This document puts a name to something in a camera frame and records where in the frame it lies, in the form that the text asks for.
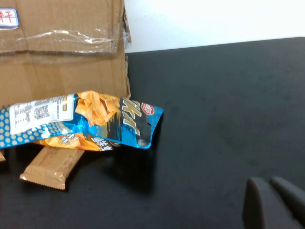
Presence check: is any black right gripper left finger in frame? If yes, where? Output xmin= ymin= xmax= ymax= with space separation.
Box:
xmin=242 ymin=177 xmax=305 ymax=229

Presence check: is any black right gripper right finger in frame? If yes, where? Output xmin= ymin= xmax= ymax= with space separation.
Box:
xmin=269 ymin=176 xmax=305 ymax=218

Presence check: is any blue polka-dot chip bag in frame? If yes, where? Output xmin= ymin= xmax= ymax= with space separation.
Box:
xmin=0 ymin=90 xmax=164 ymax=152

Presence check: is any golden brown wafer packet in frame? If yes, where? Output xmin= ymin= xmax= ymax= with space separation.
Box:
xmin=19 ymin=146 xmax=85 ymax=191

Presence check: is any taped cardboard box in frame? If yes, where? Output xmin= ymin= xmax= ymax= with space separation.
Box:
xmin=0 ymin=0 xmax=132 ymax=108

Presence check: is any white label on taped box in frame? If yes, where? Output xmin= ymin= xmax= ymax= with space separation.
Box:
xmin=0 ymin=8 xmax=20 ymax=31

